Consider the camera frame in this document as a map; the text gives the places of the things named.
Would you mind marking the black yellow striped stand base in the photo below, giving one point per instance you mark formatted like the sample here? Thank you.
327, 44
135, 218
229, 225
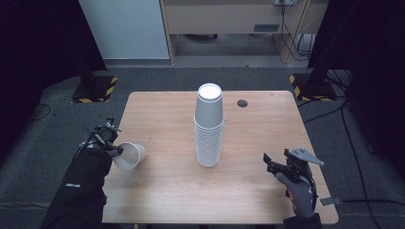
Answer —
95, 90
313, 89

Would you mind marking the stack of white paper cups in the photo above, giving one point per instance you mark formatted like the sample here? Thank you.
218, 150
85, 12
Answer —
208, 143

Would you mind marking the black round table grommet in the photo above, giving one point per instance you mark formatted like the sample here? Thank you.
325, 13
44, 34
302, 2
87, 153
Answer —
242, 103

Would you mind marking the black curtain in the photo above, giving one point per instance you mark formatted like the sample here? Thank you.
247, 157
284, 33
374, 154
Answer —
372, 63
38, 63

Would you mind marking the person's right hand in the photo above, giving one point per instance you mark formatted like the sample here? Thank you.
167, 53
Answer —
301, 195

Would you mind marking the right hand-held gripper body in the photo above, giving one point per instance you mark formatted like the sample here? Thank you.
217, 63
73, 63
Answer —
301, 165

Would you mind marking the light wooden desk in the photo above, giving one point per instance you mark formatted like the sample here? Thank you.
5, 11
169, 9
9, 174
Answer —
223, 16

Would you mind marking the white power strip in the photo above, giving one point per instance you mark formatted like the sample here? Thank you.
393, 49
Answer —
285, 2

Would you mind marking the single white paper cup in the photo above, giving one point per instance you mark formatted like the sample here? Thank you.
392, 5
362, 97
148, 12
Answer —
132, 156

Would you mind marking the grey desk label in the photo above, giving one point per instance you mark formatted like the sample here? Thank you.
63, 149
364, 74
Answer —
266, 27

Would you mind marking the person's left hand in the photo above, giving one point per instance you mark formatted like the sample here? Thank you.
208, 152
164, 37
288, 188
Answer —
115, 152

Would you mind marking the white cabinet panel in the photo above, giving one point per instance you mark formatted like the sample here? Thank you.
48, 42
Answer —
127, 28

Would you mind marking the grey tape strip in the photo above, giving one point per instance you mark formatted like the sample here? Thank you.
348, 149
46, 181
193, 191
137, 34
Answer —
331, 201

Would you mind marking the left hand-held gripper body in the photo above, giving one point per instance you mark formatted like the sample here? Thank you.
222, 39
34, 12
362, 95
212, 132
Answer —
103, 135

